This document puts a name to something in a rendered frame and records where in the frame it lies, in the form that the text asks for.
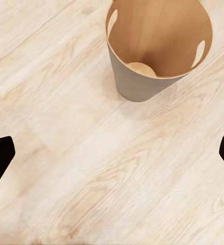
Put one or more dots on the trash can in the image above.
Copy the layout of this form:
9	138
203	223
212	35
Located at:
154	43

